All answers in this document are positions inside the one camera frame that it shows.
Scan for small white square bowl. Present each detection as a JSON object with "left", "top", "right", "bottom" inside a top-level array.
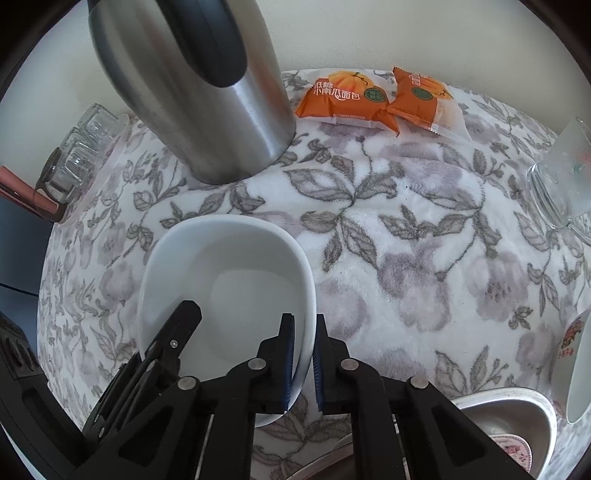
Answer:
[{"left": 137, "top": 215, "right": 317, "bottom": 404}]

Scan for stainless steel round plate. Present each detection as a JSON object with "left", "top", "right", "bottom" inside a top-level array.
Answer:
[{"left": 290, "top": 387, "right": 557, "bottom": 479}]

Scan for pink floral round plate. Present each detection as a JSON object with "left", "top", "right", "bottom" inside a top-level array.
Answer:
[{"left": 490, "top": 434, "right": 533, "bottom": 472}]

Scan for strawberry pattern bowl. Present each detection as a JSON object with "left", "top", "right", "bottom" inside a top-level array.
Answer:
[{"left": 551, "top": 309, "right": 590, "bottom": 424}]

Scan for floral grey tablecloth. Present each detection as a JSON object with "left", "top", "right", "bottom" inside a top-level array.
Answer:
[{"left": 35, "top": 67, "right": 591, "bottom": 480}]

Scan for orange snack packet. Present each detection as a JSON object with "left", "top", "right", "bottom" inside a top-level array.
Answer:
[
  {"left": 294, "top": 69, "right": 400, "bottom": 135},
  {"left": 387, "top": 67, "right": 472, "bottom": 142}
]

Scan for small clear glass cups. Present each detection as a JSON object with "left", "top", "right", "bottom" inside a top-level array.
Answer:
[{"left": 59, "top": 103, "right": 129, "bottom": 190}]

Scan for clear glass mug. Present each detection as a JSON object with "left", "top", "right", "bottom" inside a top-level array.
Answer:
[{"left": 527, "top": 117, "right": 591, "bottom": 245}]

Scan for stainless steel thermos jug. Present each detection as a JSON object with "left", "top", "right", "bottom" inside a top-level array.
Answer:
[{"left": 88, "top": 0, "right": 296, "bottom": 185}]

